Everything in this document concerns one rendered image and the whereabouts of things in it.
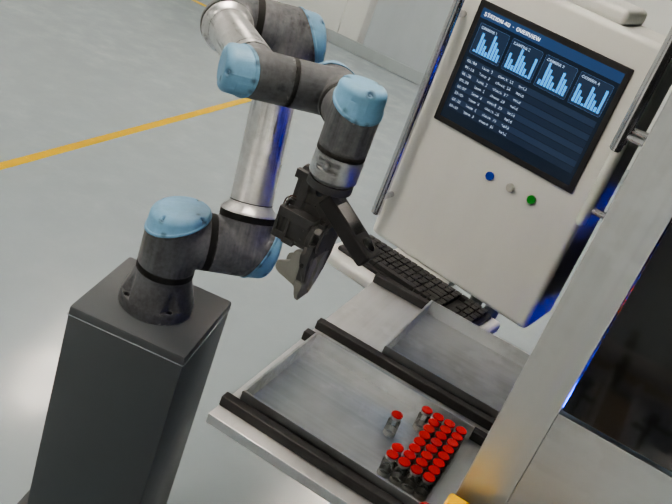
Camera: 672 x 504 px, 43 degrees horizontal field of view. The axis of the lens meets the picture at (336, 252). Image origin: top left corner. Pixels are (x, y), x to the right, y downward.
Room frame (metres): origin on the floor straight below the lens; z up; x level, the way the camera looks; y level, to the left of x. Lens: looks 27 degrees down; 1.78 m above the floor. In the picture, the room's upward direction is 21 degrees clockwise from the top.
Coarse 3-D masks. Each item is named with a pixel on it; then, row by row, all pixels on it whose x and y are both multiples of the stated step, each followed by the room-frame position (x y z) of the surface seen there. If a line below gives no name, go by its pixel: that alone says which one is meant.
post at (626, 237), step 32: (640, 160) 0.95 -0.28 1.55; (640, 192) 0.94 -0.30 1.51; (608, 224) 0.95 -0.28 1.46; (640, 224) 0.94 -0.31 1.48; (608, 256) 0.94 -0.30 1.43; (640, 256) 0.93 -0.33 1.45; (576, 288) 0.95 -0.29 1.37; (608, 288) 0.94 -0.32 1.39; (576, 320) 0.94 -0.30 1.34; (608, 320) 0.93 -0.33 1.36; (544, 352) 0.95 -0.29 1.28; (576, 352) 0.94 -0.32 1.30; (544, 384) 0.94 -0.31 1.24; (512, 416) 0.95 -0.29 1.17; (544, 416) 0.94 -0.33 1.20; (480, 448) 0.95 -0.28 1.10; (512, 448) 0.94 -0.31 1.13; (480, 480) 0.95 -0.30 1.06; (512, 480) 0.93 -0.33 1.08
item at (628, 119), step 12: (660, 48) 1.41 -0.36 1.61; (660, 60) 1.40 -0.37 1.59; (648, 72) 1.41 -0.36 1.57; (660, 72) 1.40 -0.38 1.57; (648, 84) 1.40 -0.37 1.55; (636, 96) 1.41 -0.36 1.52; (648, 96) 1.40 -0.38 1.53; (636, 108) 1.40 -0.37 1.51; (624, 120) 1.41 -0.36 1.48; (636, 120) 1.40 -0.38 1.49; (624, 132) 1.40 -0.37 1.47; (612, 144) 1.40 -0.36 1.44; (624, 144) 1.41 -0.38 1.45; (636, 144) 1.40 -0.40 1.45
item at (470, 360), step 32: (416, 320) 1.58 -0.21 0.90; (448, 320) 1.64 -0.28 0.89; (384, 352) 1.42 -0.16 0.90; (416, 352) 1.49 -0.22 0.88; (448, 352) 1.53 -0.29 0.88; (480, 352) 1.58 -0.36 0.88; (512, 352) 1.60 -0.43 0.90; (448, 384) 1.37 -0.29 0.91; (480, 384) 1.46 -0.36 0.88; (512, 384) 1.50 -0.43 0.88
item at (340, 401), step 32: (320, 352) 1.36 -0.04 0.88; (256, 384) 1.17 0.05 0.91; (288, 384) 1.23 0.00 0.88; (320, 384) 1.27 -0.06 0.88; (352, 384) 1.30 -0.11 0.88; (384, 384) 1.32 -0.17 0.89; (288, 416) 1.15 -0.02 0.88; (320, 416) 1.18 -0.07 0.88; (352, 416) 1.21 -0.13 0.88; (384, 416) 1.25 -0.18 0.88; (416, 416) 1.28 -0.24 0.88; (448, 416) 1.28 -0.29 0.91; (320, 448) 1.08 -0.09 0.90; (352, 448) 1.13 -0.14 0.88; (384, 448) 1.16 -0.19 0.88; (384, 480) 1.04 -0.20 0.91
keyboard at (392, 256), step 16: (384, 256) 1.96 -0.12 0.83; (400, 256) 1.99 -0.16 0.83; (384, 272) 1.89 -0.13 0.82; (400, 272) 1.91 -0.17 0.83; (416, 272) 1.94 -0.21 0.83; (416, 288) 1.86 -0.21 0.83; (432, 288) 1.89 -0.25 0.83; (448, 288) 1.92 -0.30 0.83; (448, 304) 1.86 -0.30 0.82; (464, 304) 1.87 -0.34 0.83; (480, 320) 1.84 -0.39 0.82
